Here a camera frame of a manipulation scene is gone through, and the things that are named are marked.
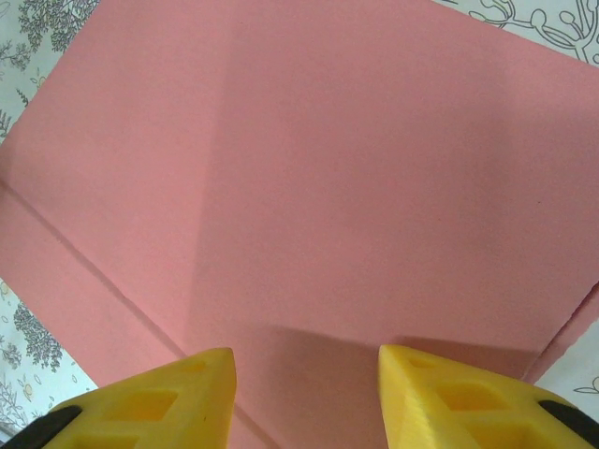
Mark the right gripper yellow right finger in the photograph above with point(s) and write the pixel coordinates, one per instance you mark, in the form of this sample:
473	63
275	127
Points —
468	407

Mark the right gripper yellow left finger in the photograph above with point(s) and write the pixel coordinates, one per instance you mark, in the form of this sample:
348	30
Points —
154	407

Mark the pink cloth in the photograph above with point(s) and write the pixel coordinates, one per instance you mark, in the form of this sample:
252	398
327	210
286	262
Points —
304	187

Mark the floral patterned tablecloth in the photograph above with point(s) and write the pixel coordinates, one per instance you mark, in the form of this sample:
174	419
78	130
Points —
28	61

